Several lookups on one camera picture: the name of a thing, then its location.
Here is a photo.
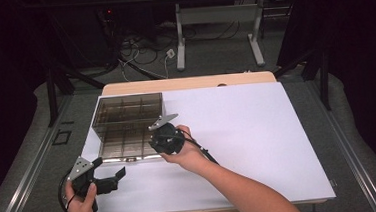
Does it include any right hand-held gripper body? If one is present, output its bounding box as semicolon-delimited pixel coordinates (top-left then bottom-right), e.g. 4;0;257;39
146;112;187;157

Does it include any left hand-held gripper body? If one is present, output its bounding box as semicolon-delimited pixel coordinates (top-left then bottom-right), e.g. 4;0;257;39
66;154;120;199

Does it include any smoky transparent drawer cabinet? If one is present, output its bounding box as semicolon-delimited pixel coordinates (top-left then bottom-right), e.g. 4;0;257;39
89;92;169;151

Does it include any person's right hand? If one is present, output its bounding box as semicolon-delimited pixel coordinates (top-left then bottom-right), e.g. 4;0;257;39
158;122;215;178

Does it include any person's left hand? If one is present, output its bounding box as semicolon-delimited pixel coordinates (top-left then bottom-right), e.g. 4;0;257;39
63;179;99;212

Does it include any light wooden table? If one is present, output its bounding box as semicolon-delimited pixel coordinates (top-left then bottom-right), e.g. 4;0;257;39
100;70;278;97

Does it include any black metal stand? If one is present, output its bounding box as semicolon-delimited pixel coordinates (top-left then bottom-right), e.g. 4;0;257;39
271;47;333;115
43;63;109;129

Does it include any dark curtain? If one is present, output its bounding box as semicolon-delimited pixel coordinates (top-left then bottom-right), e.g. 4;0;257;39
272;0;376;192
0;0;67;212

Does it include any dark device with red light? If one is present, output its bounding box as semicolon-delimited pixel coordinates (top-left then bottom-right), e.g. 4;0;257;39
97;4;121;30

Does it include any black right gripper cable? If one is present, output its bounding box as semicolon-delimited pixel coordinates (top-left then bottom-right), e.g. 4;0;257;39
168;130;220;170

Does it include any aluminium floor rail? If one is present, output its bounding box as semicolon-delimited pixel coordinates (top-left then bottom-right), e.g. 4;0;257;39
307;75;376;212
0;93;81;212

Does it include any white floor cable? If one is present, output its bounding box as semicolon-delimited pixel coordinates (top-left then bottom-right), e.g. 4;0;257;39
117;48;175;84

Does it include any tangle of black cables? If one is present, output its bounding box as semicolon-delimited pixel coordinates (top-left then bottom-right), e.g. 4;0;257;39
103;15;244;71

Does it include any white metal frame desk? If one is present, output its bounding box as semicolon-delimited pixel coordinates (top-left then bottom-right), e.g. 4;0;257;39
153;0;307;74

